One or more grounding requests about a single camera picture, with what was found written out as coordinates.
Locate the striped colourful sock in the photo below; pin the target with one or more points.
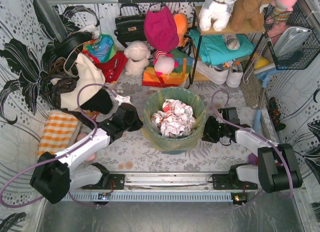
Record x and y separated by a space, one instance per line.
253 159

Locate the teal trash bin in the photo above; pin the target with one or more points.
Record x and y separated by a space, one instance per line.
174 120

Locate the crumpled paper trash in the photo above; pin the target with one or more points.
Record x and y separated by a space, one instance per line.
176 120

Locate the teal folded cloth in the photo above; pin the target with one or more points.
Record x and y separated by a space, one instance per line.
214 51

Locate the pink doll striped hat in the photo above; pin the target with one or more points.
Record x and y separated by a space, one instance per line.
164 63

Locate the magenta cloth bag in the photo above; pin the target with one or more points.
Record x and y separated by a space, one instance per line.
160 30

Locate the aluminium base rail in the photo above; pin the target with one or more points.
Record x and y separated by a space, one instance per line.
159 187

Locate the white sneaker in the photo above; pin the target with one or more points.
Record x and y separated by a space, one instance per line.
214 75
235 74

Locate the pink plush toy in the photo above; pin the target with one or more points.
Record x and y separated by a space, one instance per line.
282 9

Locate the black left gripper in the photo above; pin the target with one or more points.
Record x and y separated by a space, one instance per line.
130 117

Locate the colorful printed cloth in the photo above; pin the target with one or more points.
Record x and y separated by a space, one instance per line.
100 50

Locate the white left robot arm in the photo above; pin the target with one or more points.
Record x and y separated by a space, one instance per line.
57 174

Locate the rainbow striped bag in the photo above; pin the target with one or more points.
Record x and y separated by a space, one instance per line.
177 77

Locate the white plush dog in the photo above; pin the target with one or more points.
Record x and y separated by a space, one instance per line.
215 14

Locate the white sneaker left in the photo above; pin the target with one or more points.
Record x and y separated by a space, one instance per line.
214 75

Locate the orange checkered towel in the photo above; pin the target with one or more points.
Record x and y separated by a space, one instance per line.
60 132

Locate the yellow trash bag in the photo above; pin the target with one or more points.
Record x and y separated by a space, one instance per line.
180 143

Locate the white sneaker right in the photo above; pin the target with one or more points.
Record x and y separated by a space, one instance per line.
235 74

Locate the wooden shelf rack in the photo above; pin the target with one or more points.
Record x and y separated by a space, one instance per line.
195 76

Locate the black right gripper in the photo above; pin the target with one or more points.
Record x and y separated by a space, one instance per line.
213 128

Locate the beige chenille mop head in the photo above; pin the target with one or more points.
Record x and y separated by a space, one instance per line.
251 90

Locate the white fluffy plush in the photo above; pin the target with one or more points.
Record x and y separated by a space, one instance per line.
137 54

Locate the black round hat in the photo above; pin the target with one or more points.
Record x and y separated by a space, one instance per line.
64 48

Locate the brown teddy bear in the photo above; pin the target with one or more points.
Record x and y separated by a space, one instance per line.
251 10

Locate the silver pouch in basket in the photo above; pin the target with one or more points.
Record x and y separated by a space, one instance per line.
290 40

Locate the black handbag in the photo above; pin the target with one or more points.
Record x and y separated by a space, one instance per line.
130 28

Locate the orange plush toy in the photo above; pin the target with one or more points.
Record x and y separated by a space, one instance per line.
181 22

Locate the pink cylinder case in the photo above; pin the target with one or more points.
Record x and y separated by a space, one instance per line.
82 137

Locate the black wire basket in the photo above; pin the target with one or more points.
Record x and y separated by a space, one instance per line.
305 54

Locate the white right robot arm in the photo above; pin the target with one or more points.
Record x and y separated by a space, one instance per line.
271 166

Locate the cream canvas tote bag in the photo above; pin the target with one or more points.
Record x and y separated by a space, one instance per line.
69 93

